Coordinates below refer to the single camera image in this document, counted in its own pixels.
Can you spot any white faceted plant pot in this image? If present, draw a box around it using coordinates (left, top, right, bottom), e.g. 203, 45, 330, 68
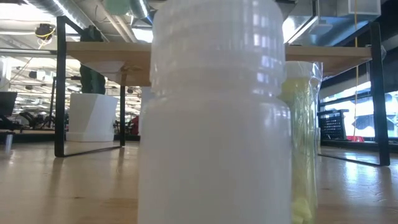
65, 92, 120, 143

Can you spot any grey metal leg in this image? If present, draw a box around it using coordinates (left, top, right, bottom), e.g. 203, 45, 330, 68
4, 133, 14, 154

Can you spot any red chair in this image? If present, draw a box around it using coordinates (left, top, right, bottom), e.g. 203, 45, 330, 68
128, 115, 140, 136

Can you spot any black hanging cord reel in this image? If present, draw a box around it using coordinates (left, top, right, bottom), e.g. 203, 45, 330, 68
34, 23, 57, 40

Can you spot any yellow hanging cable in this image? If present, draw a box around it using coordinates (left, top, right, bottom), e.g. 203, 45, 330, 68
353, 0, 360, 138

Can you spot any black perforated crate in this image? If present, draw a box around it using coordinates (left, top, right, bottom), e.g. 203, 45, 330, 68
317, 108, 349, 141

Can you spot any large rectangular metal duct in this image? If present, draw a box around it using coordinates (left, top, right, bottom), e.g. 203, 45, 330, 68
282, 0, 383, 45

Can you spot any white medicine bottle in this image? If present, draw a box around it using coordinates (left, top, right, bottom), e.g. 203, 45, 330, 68
137, 0, 293, 224

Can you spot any green cactus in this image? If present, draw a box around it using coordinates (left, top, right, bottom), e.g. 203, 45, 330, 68
79, 24, 107, 95

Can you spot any wooden shelf with black frame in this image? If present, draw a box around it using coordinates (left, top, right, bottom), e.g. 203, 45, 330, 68
54, 16, 391, 167

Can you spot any black monitor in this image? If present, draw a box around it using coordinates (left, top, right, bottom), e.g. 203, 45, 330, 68
0, 91, 18, 118

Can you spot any green medicine bottle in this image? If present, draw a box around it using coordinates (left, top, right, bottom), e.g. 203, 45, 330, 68
104, 0, 131, 16

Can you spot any black office chair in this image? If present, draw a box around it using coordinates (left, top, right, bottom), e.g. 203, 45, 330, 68
19, 111, 55, 129

